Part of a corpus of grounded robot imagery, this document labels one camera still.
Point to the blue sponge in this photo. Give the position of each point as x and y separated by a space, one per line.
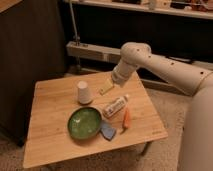
107 131

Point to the black case handle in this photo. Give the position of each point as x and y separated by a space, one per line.
188 61

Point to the wooden shelf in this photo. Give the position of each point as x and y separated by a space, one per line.
147 6

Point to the wooden table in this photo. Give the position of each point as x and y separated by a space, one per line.
54 102

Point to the orange carrot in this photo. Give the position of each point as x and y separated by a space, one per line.
126 119

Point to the dark cabinet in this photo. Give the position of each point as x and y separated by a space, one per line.
32 48

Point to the long beige case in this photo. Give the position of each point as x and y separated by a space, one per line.
100 51

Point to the white tube with cap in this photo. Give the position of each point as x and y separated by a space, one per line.
115 106

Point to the green ceramic bowl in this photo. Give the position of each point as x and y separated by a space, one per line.
84 123

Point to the white paper cup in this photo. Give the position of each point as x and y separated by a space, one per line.
84 93

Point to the metal pole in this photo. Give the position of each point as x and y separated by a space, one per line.
76 36

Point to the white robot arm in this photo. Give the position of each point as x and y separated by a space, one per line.
196 150

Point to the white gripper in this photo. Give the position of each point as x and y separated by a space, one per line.
108 85

